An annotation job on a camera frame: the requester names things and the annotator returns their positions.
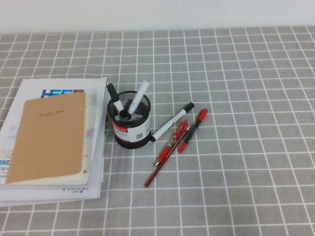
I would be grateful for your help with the brown kraft notebook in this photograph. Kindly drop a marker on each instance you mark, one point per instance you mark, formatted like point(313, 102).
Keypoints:
point(49, 142)

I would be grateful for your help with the black mesh pen holder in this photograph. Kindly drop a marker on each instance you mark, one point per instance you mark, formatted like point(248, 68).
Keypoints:
point(123, 143)

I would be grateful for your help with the white HEEC catalogue book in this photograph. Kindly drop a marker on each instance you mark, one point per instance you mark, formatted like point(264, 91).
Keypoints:
point(32, 91)

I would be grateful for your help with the grey checked tablecloth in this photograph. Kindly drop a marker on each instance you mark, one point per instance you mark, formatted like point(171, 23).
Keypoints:
point(246, 73)

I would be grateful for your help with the white AgileX brochure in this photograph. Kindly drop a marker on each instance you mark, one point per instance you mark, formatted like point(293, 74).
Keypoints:
point(73, 191)

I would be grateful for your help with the grey-tipped pen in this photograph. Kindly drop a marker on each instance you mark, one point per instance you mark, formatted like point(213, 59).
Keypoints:
point(130, 118)

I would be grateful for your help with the slim white black-capped marker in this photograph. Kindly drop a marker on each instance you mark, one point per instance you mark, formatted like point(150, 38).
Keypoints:
point(123, 113)

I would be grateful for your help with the red-capped black marker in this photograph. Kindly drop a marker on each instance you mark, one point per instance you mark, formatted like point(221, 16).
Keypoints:
point(202, 114)

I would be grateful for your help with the black-capped whiteboard marker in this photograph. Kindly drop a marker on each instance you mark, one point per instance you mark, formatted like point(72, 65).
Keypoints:
point(169, 124)
point(112, 91)

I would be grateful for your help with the red pencil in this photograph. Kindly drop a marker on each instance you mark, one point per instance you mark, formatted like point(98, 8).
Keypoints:
point(155, 177)

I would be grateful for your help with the red gel pen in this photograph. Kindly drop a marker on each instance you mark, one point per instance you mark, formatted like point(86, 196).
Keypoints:
point(169, 145)

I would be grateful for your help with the white-capped white marker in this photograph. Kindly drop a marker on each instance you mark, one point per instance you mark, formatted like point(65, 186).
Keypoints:
point(140, 94)

